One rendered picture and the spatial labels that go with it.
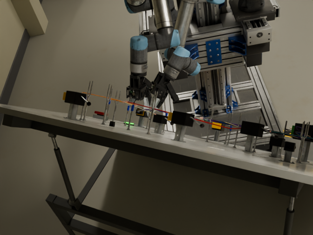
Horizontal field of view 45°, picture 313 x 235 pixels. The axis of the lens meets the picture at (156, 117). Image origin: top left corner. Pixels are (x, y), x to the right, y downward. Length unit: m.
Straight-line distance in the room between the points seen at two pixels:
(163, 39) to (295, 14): 2.89
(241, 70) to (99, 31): 2.03
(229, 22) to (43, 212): 1.92
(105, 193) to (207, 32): 1.10
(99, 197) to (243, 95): 1.63
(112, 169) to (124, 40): 2.60
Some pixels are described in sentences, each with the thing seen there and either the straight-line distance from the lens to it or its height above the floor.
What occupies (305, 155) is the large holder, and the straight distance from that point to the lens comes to 1.61.
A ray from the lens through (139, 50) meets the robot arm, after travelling 1.64.
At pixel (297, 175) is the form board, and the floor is 1.65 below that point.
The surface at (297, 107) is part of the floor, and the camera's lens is 3.35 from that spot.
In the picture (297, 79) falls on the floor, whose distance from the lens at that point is 3.62.
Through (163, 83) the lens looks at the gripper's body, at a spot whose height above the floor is 1.15.
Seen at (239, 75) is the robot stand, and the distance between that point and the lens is 3.33.
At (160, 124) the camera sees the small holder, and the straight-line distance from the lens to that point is 1.43.
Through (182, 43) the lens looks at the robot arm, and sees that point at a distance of 2.01.
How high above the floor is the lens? 2.34
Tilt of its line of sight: 44 degrees down
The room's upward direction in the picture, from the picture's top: 15 degrees counter-clockwise
